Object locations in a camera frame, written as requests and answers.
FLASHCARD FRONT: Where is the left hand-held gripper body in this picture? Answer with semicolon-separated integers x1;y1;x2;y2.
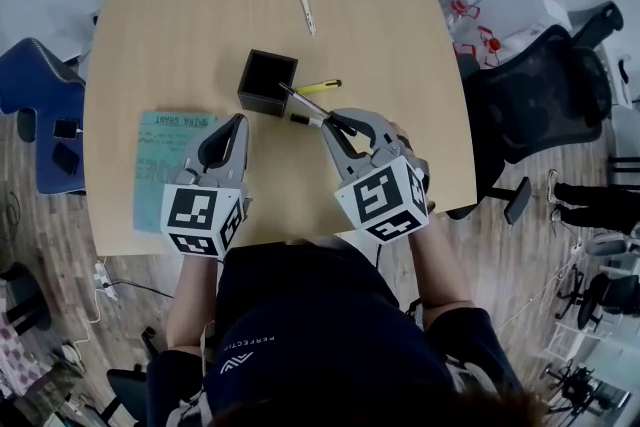
159;164;251;259

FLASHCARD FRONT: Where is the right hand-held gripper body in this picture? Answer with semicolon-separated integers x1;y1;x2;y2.
333;132;431;245

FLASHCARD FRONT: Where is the silver and black pen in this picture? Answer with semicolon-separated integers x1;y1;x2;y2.
277;81;359;138

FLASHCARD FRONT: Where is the black square pen holder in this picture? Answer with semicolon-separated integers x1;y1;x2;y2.
236;48;300;118

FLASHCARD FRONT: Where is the person's right forearm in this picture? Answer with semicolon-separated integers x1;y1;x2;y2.
409;211;477;317

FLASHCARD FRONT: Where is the person's left forearm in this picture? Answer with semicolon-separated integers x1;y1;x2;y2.
164;254;222;357

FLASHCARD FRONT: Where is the yellow pen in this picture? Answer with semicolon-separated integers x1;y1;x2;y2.
293;78;343;95

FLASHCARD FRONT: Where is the white pen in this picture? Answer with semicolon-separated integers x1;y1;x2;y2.
298;0;318;37

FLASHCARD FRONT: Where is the person's right hand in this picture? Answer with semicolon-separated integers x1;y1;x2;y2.
396;123;431;177

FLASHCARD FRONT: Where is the black and white marker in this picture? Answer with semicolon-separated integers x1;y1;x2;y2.
289;112;325;128

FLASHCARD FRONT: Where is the teal book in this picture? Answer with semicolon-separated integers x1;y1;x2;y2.
132;110;219;234

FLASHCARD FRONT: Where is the white power strip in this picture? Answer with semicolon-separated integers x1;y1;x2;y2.
92;261;120;302

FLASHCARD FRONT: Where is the black phone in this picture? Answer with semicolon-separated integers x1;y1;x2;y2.
51;141;82;178
51;116;82;141

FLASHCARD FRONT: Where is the person's dark shirt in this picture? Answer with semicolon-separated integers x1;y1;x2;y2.
146;236;527;427

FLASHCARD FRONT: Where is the black mesh office chair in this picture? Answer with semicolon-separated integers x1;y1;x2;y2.
443;1;627;227

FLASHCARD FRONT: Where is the blue chair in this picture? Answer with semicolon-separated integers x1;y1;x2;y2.
0;37;89;196

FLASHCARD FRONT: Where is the black round stool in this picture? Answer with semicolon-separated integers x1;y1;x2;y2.
0;261;52;332

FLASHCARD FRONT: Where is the white box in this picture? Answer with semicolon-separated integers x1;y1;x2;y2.
468;0;572;42

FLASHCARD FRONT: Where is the checked tablecloth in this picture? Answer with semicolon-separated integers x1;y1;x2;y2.
0;321;52;387

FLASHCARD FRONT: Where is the black wheeled chair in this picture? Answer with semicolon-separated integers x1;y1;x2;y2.
553;263;640;332

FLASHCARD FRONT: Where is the black floor cable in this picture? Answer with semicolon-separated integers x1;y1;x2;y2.
106;281;175;300

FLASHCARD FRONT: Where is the clear bottle with red handle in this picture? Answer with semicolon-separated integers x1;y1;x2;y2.
451;25;502;70
441;0;482;32

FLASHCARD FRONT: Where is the white power cable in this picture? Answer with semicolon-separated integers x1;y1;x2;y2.
73;287;110;347

